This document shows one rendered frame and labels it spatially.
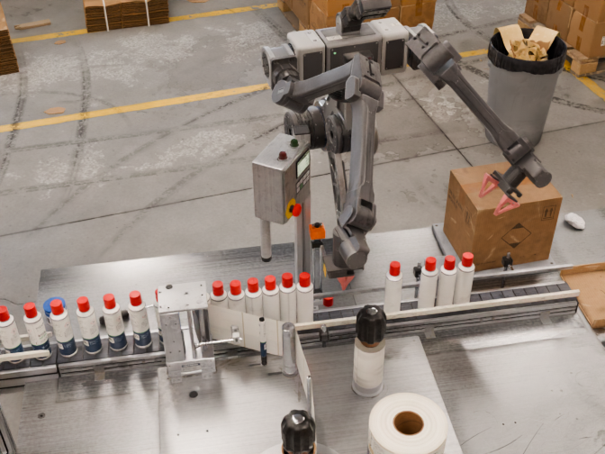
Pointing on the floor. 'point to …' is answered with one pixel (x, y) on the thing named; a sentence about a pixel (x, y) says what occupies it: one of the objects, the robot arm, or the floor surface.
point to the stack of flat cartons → (6, 49)
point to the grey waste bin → (520, 100)
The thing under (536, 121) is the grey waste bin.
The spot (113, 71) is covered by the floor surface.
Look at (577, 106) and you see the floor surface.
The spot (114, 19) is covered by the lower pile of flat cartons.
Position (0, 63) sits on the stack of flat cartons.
